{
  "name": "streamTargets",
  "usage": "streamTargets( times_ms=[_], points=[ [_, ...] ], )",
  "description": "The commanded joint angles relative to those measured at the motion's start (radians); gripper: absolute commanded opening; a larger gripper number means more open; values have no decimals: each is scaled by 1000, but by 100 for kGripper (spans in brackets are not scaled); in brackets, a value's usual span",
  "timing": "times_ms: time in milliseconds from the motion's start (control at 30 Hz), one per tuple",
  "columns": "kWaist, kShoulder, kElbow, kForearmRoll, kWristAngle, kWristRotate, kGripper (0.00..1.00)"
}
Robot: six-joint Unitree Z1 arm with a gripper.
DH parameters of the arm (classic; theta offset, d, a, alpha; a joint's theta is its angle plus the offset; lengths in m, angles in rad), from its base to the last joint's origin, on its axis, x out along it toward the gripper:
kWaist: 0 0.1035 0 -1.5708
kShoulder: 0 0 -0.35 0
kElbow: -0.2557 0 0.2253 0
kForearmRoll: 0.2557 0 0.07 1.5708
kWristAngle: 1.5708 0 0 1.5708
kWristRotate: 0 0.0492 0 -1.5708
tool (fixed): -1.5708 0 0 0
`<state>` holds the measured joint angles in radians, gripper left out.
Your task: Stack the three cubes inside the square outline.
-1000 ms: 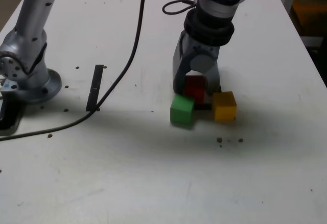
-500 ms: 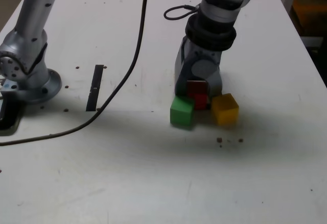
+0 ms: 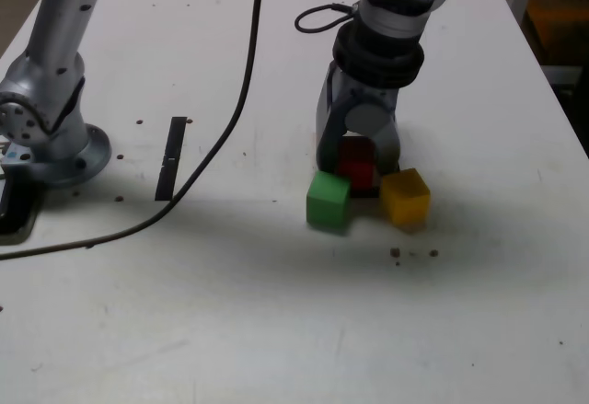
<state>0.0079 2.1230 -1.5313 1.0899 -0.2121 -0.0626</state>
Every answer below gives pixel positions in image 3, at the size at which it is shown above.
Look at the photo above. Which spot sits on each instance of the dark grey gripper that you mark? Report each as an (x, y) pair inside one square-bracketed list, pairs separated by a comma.
[(370, 95)]

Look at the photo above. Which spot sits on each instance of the red cube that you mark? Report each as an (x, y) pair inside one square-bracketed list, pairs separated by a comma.
[(356, 175)]

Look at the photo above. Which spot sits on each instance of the green cube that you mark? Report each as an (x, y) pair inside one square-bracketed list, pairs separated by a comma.
[(326, 202)]

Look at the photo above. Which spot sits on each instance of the yellow cube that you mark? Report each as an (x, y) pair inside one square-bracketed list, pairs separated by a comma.
[(405, 201)]

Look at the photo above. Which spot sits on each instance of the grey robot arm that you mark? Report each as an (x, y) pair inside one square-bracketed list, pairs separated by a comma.
[(60, 31)]

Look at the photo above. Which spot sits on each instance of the black tape square outline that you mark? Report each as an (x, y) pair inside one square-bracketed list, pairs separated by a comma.
[(366, 193)]

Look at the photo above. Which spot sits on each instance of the black tape strip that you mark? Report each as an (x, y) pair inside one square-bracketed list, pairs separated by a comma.
[(169, 165)]

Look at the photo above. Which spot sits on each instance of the brown box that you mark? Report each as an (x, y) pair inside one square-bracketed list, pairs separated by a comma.
[(561, 8)]

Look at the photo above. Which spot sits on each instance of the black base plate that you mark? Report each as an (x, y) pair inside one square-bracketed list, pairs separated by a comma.
[(14, 220)]

